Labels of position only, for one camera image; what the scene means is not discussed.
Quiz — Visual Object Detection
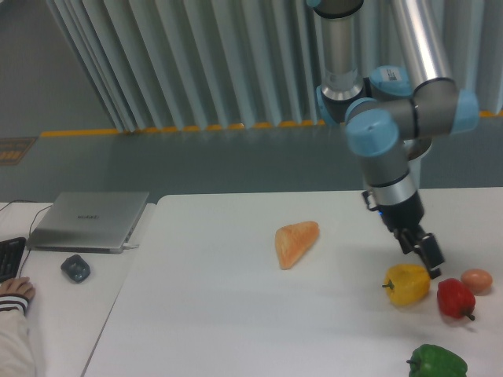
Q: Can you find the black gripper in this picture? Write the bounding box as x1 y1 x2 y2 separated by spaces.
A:
362 191 445 279

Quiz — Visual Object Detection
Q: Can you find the yellow bell pepper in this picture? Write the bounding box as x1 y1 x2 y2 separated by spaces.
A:
382 264 431 306

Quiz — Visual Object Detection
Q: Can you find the red bell pepper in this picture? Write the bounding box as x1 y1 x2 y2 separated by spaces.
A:
437 278 476 321

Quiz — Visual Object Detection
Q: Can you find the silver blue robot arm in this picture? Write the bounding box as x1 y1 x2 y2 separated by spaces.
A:
309 1 479 279

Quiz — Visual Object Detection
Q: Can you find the black computer mouse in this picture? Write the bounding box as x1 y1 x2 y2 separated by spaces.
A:
61 254 91 284

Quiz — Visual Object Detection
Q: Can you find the orange triangular bread slice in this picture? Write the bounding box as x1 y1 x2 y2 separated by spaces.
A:
274 221 320 269

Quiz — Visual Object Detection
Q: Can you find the black laptop cable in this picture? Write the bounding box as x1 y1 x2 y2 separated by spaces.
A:
0 199 54 277

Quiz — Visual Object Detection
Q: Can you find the white folding curtain screen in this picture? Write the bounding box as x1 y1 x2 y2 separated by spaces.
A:
46 1 502 132

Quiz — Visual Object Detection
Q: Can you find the green bell pepper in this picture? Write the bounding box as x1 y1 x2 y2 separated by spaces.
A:
406 344 468 377

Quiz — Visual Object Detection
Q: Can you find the white sleeved forearm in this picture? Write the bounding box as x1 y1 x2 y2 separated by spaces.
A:
1 294 36 376

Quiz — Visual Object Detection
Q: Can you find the silver closed laptop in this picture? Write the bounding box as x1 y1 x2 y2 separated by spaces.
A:
27 192 149 254

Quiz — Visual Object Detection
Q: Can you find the black keyboard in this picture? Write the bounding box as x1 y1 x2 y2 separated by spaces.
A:
0 237 27 283

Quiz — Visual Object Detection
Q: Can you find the person's hand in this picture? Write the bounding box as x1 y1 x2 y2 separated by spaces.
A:
0 277 36 302

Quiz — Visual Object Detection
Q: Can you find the brown egg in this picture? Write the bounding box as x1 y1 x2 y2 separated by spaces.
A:
461 269 493 295

